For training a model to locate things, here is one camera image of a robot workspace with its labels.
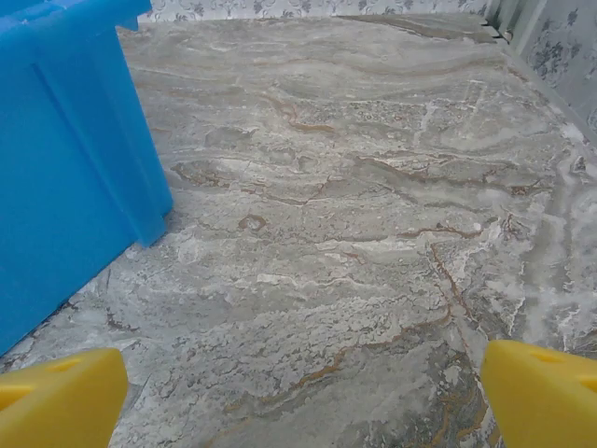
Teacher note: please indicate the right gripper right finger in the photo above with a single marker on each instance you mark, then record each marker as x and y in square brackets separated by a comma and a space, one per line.
[541, 401]

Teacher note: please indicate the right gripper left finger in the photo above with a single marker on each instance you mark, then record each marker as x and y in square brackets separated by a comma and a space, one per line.
[60, 401]

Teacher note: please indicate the blue plastic bin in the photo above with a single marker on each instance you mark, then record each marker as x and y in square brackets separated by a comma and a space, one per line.
[70, 140]

